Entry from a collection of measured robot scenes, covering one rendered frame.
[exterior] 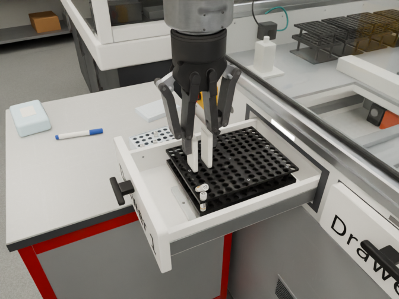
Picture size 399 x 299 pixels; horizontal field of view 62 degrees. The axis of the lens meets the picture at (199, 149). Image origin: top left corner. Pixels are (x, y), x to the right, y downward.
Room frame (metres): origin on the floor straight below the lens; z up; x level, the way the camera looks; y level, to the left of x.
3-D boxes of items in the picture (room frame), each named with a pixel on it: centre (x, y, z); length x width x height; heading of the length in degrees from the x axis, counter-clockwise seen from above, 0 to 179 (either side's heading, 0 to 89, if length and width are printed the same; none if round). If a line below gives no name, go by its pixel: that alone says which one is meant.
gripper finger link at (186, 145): (0.43, 0.03, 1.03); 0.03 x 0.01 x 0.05; 115
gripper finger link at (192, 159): (0.44, 0.01, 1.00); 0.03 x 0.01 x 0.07; 25
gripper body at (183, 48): (0.45, 0.00, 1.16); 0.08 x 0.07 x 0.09; 115
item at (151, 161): (0.55, -0.07, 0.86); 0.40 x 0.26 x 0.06; 115
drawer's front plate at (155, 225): (0.46, 0.12, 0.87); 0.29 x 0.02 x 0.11; 25
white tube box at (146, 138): (0.77, 0.13, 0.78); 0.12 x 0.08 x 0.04; 121
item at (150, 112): (0.98, 0.14, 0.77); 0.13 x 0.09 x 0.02; 128
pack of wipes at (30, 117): (0.91, 0.54, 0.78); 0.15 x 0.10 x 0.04; 32
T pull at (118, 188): (0.45, 0.14, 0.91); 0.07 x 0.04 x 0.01; 25
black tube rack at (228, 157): (0.55, -0.06, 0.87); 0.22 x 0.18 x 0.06; 115
